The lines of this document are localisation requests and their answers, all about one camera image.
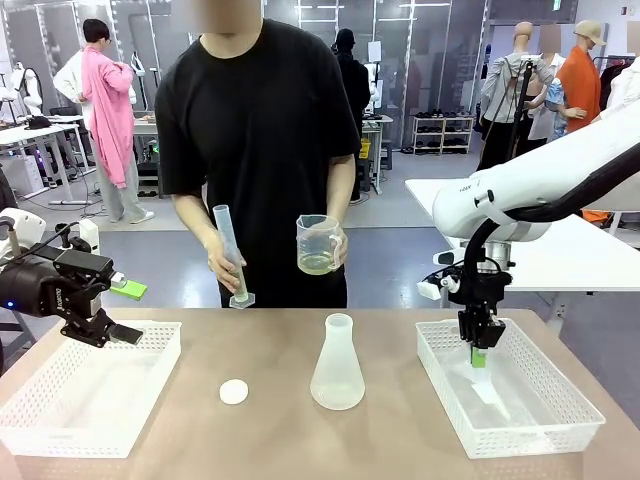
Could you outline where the translucent plastic conical flask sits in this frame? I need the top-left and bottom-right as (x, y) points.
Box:
(309, 313), (367, 412)

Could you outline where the white shoe rack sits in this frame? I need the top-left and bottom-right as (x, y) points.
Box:
(412, 113), (476, 156)

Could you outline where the person in pink hoodie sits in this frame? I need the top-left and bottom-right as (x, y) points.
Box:
(52, 18), (156, 225)

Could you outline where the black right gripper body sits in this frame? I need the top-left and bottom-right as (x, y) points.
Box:
(447, 272), (512, 321)

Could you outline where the grey workbench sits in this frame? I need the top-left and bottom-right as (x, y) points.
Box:
(132, 117), (161, 196)

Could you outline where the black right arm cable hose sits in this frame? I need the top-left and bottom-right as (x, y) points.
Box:
(462, 143), (640, 301)

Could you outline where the white side table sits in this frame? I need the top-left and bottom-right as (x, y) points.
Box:
(404, 177), (640, 321)

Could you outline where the person's right hand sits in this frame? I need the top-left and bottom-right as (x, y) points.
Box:
(203, 231), (249, 295)

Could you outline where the white humanoid robot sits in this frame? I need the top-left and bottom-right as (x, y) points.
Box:
(9, 62), (44, 119)

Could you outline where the person's right forearm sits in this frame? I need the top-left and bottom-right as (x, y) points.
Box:
(172, 192), (229, 250)

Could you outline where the person's left forearm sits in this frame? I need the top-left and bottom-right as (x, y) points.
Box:
(324, 152), (358, 234)

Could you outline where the person in black clothes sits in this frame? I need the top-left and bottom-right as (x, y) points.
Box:
(331, 28), (372, 204)

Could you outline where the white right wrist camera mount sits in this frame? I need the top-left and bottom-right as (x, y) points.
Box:
(416, 248), (469, 301)

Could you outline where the person in black T-shirt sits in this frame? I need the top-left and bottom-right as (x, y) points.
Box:
(153, 0), (362, 310)

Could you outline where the mannequin in white jacket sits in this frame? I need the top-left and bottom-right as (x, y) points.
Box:
(597, 57), (640, 126)

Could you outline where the clear plastic measuring beaker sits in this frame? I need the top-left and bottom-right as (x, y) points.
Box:
(295, 214), (347, 275)

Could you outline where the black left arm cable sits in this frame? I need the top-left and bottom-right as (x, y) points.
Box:
(0, 222), (81, 267)

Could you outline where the white office desk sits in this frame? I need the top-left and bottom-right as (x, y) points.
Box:
(0, 119), (96, 206)

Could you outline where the white round flask cap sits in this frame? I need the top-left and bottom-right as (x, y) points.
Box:
(218, 378), (250, 405)

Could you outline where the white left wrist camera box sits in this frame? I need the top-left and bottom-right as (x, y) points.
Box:
(77, 218), (102, 256)

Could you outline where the person's left hand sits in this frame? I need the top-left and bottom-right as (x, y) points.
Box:
(327, 224), (350, 270)

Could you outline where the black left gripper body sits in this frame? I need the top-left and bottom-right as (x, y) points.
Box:
(0, 258), (105, 327)

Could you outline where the clear plastic graduated cylinder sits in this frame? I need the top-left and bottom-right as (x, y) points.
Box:
(212, 203), (257, 309)

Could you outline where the mannequin in orange jacket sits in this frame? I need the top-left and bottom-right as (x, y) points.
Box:
(555, 19), (609, 135)

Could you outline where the black camera tripod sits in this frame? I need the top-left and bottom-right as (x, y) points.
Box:
(502, 54), (539, 166)

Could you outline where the mannequin in floral dress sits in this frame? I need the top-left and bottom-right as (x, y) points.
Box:
(527, 24), (570, 144)

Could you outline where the white perforated plastic basket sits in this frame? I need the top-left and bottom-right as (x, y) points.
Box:
(414, 318), (608, 460)
(0, 320), (183, 459)

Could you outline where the mannequin in grey shirt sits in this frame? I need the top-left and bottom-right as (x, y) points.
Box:
(477, 21), (557, 172)

